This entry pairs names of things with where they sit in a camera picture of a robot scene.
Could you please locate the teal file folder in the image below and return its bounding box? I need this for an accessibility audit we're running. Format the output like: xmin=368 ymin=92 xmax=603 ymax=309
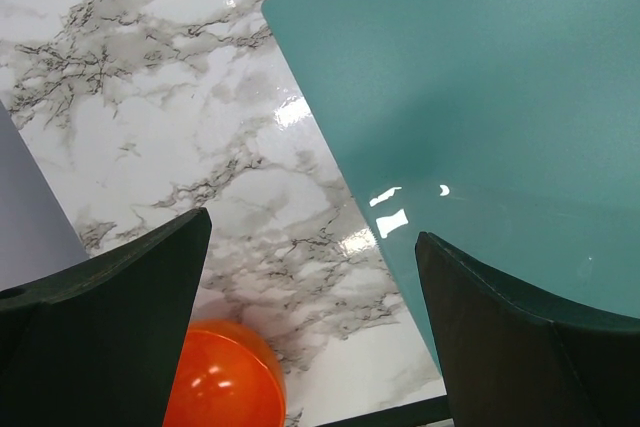
xmin=262 ymin=0 xmax=639 ymax=346

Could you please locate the orange ball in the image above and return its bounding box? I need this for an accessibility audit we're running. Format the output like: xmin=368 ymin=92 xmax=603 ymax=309
xmin=163 ymin=319 xmax=286 ymax=427

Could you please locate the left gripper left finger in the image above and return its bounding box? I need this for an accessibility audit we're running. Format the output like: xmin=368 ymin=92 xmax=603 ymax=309
xmin=1 ymin=208 xmax=211 ymax=426

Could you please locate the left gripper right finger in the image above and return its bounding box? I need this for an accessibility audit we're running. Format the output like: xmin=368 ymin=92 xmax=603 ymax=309
xmin=415 ymin=232 xmax=639 ymax=426

